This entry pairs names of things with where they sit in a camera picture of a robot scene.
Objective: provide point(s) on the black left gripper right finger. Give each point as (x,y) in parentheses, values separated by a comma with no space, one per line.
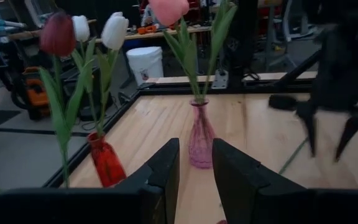
(269,202)

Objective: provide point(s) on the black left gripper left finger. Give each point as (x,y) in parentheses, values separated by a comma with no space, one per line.
(129,205)

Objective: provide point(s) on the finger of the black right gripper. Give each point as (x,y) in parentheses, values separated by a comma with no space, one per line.
(351,130)
(310,127)

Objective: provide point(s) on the white artificial tulip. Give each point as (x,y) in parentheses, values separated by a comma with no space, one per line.
(293,156)
(115,31)
(81,28)

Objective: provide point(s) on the pink artificial tulip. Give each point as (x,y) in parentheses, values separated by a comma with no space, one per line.
(224,28)
(168,11)

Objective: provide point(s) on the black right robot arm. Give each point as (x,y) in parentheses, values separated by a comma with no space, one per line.
(242,46)

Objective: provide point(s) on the pale blue robot arm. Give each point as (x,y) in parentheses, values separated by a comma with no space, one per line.
(5,30)
(5,23)

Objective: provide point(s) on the red glass vase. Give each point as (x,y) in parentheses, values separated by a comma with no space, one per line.
(106,161)

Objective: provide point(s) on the pink glass vase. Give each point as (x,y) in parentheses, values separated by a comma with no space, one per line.
(201,146)

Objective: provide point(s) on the black flat clamp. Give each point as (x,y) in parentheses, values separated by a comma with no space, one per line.
(281,102)

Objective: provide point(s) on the grey office chair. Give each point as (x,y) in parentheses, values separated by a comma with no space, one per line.
(301,18)

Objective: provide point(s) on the white plastic bucket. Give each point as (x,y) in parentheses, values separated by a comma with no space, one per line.
(145,65)

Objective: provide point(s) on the orange black floor machine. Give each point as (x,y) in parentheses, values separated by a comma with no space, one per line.
(36,93)

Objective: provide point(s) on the long wooden workbench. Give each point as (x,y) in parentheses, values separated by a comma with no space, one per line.
(166,32)

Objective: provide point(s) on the orange tool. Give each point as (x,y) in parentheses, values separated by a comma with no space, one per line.
(146,30)

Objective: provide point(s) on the black aluminium rig frame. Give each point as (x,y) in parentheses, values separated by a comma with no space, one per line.
(172,91)

